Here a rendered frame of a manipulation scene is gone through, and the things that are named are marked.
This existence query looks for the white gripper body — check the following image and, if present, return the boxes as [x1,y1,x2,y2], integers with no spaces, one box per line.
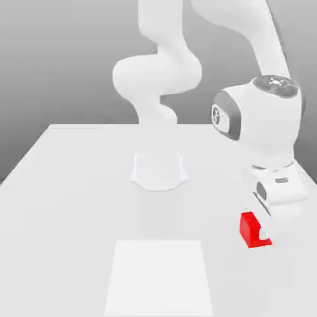
[252,190,293,230]

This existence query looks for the small red cube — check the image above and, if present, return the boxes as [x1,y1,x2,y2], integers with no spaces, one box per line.
[239,211,274,249]

